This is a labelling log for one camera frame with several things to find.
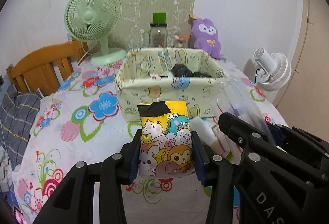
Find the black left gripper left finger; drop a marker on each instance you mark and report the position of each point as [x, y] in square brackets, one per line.
[73, 199]

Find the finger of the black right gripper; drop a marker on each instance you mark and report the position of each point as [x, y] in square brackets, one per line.
[248, 138]
[299, 143]

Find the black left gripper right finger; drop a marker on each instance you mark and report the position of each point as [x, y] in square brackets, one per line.
[217, 172]

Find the clear pack of cotton pads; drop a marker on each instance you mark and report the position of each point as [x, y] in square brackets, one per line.
[232, 98]

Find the yellow cartoon animal tissue pack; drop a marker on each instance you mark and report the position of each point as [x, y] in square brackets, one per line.
[166, 140]

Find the white clip fan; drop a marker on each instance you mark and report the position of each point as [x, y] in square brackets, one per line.
[273, 72]

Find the black item in box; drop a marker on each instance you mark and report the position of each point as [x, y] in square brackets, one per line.
[180, 70]

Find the grey plaid bedding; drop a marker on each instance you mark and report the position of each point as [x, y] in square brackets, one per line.
[18, 113]

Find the purple plush bunny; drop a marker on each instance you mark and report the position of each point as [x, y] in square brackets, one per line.
[205, 37]

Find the pale green fabric storage box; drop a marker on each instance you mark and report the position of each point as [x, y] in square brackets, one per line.
[145, 76]

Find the toothpick holder with orange lid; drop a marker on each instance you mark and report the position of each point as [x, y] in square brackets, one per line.
[181, 41]

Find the wooden bed headboard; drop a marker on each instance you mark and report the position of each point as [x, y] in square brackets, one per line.
[36, 70]

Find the glass jar with green lid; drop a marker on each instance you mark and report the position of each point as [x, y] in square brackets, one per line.
[157, 35]

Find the green printed cardboard sheet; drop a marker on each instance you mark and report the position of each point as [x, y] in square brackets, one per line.
[138, 16]

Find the green desk fan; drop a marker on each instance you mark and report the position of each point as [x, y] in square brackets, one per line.
[94, 20]

